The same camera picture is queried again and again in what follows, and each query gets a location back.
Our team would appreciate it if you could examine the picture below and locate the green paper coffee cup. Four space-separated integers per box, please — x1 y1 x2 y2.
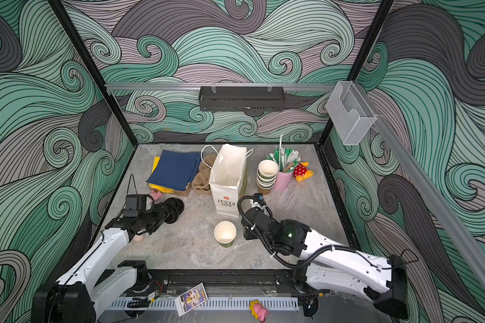
214 221 237 248

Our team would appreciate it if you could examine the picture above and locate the red yellow plush toy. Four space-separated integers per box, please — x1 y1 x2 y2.
293 161 314 182

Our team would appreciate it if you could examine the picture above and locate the white slotted cable duct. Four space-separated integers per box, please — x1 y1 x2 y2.
104 296 300 312

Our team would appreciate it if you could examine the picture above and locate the aluminium wall rail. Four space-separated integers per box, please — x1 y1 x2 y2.
105 82 335 92

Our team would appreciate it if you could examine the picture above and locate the stack of green paper cups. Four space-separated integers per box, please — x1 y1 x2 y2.
257 160 279 195

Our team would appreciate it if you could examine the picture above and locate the black wall shelf tray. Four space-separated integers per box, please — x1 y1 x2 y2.
199 87 286 112

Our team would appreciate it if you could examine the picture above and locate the white paper takeout bag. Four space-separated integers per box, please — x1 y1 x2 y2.
200 144 253 217

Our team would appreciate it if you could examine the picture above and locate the black corner frame post left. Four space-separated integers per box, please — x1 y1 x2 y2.
47 0 138 149

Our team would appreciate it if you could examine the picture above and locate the pink straw holder cup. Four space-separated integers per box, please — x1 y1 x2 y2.
273 172 293 192

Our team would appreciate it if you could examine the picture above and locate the pink oval soap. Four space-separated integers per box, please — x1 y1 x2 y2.
133 235 145 243

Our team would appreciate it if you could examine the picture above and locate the pink squishy toy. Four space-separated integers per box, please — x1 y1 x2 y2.
150 191 162 201

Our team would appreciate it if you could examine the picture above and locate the clear acrylic wall holder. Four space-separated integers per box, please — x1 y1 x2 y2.
325 81 377 145

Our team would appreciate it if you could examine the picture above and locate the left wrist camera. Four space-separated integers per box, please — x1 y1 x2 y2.
122 194 154 218

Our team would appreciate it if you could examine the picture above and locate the black corner frame post right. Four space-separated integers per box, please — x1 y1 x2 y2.
319 1 394 147

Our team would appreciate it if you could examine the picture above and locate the brown cup sleeve pile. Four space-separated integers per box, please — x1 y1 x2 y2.
191 154 217 195

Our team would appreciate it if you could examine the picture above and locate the colourful picture card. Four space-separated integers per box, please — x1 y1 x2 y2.
175 283 208 317

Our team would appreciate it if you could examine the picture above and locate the wrapped straws bundle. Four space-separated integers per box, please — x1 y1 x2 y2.
267 133 301 173

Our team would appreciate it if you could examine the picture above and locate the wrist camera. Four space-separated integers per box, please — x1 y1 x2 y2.
122 194 154 218
251 192 267 210

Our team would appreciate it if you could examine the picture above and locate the brown cardboard napkin tray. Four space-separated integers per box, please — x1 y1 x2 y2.
172 184 192 197

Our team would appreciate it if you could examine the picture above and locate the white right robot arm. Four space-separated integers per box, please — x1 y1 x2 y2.
239 207 409 320

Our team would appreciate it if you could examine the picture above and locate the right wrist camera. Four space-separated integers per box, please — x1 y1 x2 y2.
251 192 267 210

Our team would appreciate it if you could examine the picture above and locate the black corner frame post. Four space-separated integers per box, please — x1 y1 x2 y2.
47 0 138 149
319 1 394 147

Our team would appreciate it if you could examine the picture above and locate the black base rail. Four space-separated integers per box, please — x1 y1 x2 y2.
80 268 332 296

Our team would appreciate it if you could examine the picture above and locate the navy blue napkin stack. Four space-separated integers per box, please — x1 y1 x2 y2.
147 150 201 191

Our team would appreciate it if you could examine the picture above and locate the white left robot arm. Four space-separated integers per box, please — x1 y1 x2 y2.
31 203 181 322

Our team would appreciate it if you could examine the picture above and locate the stack of black cup lids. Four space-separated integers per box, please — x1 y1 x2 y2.
164 198 185 224

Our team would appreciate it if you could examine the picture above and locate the pink yellow toy figure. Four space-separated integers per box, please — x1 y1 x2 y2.
249 300 269 323

